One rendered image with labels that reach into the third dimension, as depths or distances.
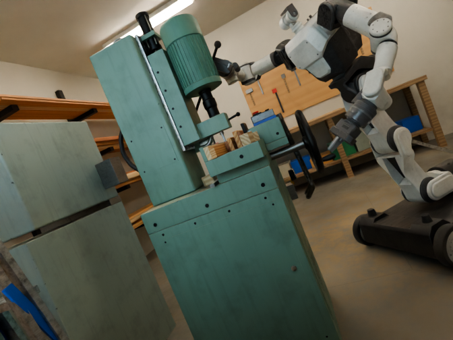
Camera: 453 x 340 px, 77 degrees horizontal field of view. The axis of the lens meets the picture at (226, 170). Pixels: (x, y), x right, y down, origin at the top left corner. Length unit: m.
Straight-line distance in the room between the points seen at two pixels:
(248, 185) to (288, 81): 3.53
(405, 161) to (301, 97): 2.89
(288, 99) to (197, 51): 3.29
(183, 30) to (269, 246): 0.94
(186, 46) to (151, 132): 0.39
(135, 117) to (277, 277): 0.89
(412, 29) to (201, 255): 4.20
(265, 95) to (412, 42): 2.00
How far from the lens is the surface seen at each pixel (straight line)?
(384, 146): 1.78
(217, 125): 1.28
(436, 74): 4.80
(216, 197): 1.12
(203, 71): 1.27
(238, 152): 1.02
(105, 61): 1.43
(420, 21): 4.84
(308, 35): 1.56
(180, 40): 1.32
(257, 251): 1.16
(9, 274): 1.09
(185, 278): 1.28
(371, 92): 1.17
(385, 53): 1.29
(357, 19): 1.42
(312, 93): 4.49
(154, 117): 1.29
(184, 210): 1.17
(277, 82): 4.53
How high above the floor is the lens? 0.91
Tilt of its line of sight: 3 degrees down
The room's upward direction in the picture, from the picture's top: 22 degrees counter-clockwise
